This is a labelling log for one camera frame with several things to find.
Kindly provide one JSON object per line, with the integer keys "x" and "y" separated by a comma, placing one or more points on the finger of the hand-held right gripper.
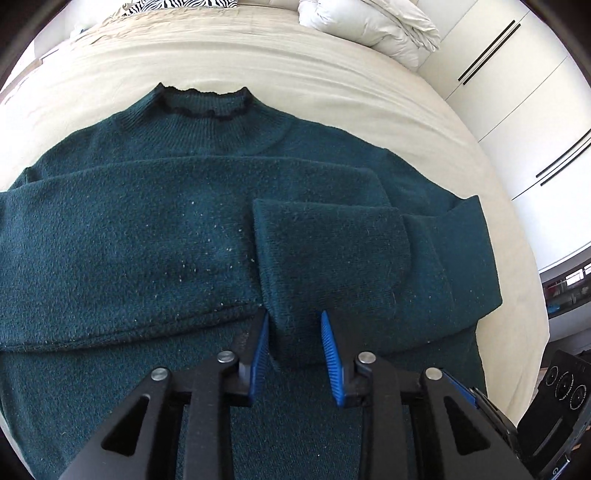
{"x": 489, "y": 410}

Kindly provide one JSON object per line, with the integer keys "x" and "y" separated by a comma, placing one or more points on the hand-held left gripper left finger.
{"x": 259, "y": 364}

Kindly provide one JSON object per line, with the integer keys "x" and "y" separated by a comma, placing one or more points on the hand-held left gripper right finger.
{"x": 332, "y": 364}

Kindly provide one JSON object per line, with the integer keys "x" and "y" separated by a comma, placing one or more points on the dark teal knit sweater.
{"x": 138, "y": 230}

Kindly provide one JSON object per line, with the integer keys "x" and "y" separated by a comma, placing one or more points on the dark shelf unit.
{"x": 568, "y": 295}

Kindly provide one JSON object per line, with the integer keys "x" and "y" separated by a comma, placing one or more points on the bed with beige sheet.
{"x": 323, "y": 83}

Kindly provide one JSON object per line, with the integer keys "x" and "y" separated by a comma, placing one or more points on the white wardrobe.
{"x": 521, "y": 106}

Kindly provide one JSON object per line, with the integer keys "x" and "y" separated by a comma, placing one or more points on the white folded duvet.
{"x": 369, "y": 23}

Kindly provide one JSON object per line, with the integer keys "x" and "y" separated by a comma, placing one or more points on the zebra print pillow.
{"x": 184, "y": 3}

